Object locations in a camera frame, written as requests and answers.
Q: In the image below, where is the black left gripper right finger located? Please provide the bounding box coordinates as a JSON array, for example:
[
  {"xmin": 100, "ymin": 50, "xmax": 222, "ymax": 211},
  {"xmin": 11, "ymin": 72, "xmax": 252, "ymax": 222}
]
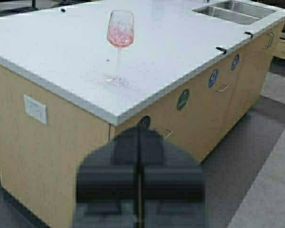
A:
[{"xmin": 140, "ymin": 130, "xmax": 209, "ymax": 228}]

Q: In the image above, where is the black trash sticker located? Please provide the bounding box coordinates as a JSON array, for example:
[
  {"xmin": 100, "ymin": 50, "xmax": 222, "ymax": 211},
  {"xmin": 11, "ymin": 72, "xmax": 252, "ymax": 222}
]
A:
[{"xmin": 137, "ymin": 115, "xmax": 151, "ymax": 129}]

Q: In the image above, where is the far cabinet handle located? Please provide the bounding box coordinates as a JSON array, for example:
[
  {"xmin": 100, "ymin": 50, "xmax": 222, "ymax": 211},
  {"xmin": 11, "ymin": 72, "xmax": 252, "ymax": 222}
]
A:
[{"xmin": 264, "ymin": 32, "xmax": 275, "ymax": 49}]

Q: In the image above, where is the black counter clip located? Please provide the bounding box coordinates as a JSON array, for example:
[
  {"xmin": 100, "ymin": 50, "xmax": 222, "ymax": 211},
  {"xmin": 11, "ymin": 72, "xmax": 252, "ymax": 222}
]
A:
[
  {"xmin": 244, "ymin": 31, "xmax": 255, "ymax": 39},
  {"xmin": 216, "ymin": 47, "xmax": 228, "ymax": 55}
]

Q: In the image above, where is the wooden island cabinet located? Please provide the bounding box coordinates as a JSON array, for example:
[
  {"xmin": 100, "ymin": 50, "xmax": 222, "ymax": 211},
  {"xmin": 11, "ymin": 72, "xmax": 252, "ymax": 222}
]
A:
[{"xmin": 0, "ymin": 21, "xmax": 284, "ymax": 228}]

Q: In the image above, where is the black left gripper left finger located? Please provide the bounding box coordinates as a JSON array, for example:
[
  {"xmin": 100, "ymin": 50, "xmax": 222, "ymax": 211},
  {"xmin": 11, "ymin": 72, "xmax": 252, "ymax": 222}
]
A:
[{"xmin": 72, "ymin": 127, "xmax": 139, "ymax": 228}]

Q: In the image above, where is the blue recycle sticker far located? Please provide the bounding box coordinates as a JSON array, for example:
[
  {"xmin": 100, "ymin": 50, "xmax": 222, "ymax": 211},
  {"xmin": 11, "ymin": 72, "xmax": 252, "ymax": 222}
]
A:
[{"xmin": 230, "ymin": 54, "xmax": 240, "ymax": 71}]

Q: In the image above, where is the blue recycle sticker near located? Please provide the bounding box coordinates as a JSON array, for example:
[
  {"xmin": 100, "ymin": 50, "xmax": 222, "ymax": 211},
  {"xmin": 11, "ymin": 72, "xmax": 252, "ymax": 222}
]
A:
[{"xmin": 208, "ymin": 69, "xmax": 219, "ymax": 88}]

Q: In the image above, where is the trash drawer handle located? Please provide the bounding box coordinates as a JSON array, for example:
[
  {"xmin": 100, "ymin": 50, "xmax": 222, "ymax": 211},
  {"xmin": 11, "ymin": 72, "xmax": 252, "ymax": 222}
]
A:
[{"xmin": 164, "ymin": 129, "xmax": 173, "ymax": 139}]

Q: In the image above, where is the green compost sticker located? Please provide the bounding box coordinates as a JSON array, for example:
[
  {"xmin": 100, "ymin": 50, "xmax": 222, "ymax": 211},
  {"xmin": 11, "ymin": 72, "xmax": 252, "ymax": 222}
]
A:
[{"xmin": 176, "ymin": 88, "xmax": 190, "ymax": 111}]

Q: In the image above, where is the black counter clip far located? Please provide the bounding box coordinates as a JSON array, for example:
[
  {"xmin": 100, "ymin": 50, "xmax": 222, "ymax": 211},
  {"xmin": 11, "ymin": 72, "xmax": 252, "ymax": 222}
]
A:
[{"xmin": 244, "ymin": 31, "xmax": 255, "ymax": 39}]

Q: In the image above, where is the blue recycle sticker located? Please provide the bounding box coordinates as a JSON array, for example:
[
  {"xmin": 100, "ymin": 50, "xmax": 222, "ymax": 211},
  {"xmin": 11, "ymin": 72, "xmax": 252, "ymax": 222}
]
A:
[
  {"xmin": 230, "ymin": 54, "xmax": 240, "ymax": 71},
  {"xmin": 208, "ymin": 69, "xmax": 219, "ymax": 88}
]

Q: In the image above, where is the island stainless double sink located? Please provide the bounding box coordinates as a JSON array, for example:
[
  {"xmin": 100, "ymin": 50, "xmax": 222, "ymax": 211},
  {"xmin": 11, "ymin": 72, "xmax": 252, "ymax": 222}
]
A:
[{"xmin": 193, "ymin": 0, "xmax": 276, "ymax": 25}]

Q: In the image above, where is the wine glass with pink liquid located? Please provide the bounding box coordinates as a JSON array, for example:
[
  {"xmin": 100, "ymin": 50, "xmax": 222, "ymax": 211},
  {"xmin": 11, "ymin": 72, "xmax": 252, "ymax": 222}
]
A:
[{"xmin": 106, "ymin": 10, "xmax": 134, "ymax": 86}]

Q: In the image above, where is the black counter clip near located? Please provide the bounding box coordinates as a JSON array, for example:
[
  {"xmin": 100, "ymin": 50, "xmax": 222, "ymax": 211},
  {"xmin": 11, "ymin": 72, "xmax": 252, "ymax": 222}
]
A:
[{"xmin": 216, "ymin": 47, "xmax": 228, "ymax": 55}]

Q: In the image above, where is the recycle drawer handle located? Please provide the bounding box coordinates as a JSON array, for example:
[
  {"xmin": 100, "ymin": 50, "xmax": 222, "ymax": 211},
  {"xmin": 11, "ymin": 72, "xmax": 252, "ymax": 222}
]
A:
[{"xmin": 216, "ymin": 84, "xmax": 229, "ymax": 93}]

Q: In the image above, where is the white island outlet plate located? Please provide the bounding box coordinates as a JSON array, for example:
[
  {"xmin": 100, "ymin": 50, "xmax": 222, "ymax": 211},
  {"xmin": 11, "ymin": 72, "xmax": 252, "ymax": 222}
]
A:
[{"xmin": 23, "ymin": 95, "xmax": 48, "ymax": 125}]

